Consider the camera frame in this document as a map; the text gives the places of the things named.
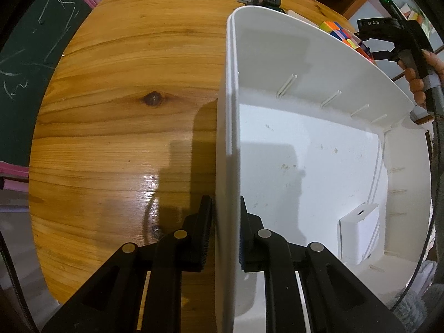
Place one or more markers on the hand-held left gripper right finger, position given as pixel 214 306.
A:
pixel 244 246

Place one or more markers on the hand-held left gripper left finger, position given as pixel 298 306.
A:
pixel 204 230

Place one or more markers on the grey fuzzy cloth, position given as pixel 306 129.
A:
pixel 414 301

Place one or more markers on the green chalkboard with pink frame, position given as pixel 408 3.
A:
pixel 31 59

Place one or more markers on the white flat box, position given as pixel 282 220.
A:
pixel 301 17

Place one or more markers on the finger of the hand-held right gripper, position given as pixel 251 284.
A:
pixel 381 54

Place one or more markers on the colourful puzzle cube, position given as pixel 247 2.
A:
pixel 341 34

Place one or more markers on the white plastic bin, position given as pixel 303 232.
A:
pixel 312 166

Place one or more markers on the person's right hand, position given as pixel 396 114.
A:
pixel 418 76

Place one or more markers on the round wooden table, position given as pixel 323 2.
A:
pixel 131 128

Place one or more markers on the white power adapter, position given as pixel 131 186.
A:
pixel 359 236

